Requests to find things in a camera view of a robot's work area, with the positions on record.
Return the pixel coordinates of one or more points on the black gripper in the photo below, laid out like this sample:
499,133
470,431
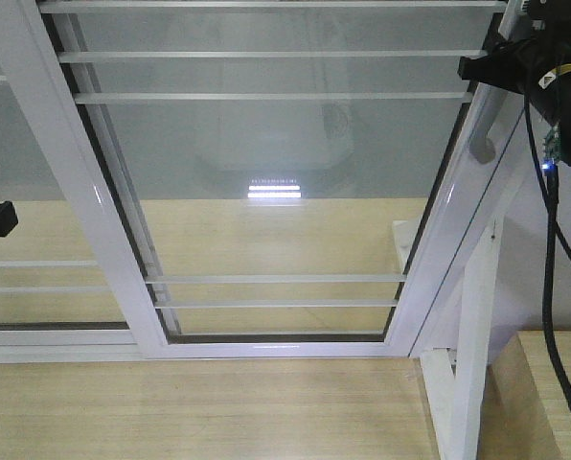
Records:
538,65

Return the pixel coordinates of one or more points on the grey curved door handle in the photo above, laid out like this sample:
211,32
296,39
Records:
486,104

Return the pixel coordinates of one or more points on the white sliding glass door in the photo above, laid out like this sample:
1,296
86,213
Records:
122,239

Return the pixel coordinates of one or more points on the fixed glass door panel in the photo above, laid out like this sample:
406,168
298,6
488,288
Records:
50,279

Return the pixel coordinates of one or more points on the white diagonal support brace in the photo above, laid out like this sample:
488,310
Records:
455,379

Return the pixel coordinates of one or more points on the light wooden box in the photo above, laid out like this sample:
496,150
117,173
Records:
524,415

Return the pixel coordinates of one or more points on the light wooden platform board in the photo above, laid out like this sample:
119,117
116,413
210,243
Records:
273,408

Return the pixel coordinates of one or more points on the white door frame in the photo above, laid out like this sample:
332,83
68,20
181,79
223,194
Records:
506,201

